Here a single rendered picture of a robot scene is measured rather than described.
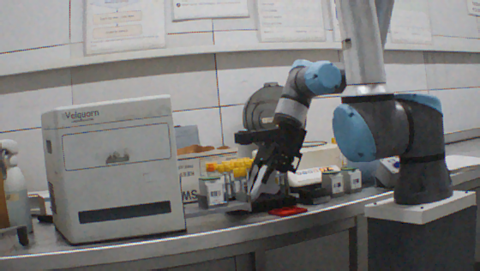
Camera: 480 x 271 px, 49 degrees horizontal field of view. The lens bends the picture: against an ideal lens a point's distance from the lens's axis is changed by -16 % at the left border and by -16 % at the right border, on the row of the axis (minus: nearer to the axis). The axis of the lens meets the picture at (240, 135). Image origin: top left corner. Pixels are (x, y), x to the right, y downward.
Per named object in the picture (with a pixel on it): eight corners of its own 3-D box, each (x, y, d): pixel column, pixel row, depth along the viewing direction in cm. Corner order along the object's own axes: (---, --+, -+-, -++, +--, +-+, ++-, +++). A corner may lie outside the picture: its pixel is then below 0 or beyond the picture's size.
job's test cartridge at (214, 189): (209, 208, 136) (206, 181, 136) (201, 206, 140) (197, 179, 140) (225, 206, 138) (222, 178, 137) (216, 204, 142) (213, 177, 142)
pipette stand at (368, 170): (357, 189, 165) (356, 153, 164) (345, 187, 171) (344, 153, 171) (385, 183, 168) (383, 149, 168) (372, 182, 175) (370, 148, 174)
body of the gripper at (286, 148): (295, 177, 144) (312, 129, 146) (266, 163, 141) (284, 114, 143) (279, 175, 151) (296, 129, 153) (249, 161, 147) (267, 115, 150)
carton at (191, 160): (162, 212, 159) (154, 156, 158) (131, 200, 185) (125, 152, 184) (244, 200, 170) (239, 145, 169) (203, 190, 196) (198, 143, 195)
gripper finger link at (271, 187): (273, 210, 142) (287, 173, 144) (253, 201, 140) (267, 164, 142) (267, 208, 145) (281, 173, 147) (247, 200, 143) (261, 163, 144)
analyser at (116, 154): (71, 246, 118) (53, 107, 117) (53, 226, 143) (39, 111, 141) (198, 230, 132) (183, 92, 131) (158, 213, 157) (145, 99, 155)
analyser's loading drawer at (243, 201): (169, 225, 130) (165, 201, 130) (159, 220, 136) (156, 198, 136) (251, 211, 140) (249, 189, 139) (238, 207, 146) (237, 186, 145)
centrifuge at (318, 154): (283, 195, 171) (279, 152, 170) (249, 185, 199) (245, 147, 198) (356, 183, 178) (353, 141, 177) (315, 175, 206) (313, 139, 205)
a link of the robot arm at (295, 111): (290, 97, 144) (273, 99, 151) (283, 115, 143) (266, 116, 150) (314, 111, 147) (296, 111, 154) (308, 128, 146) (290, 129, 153)
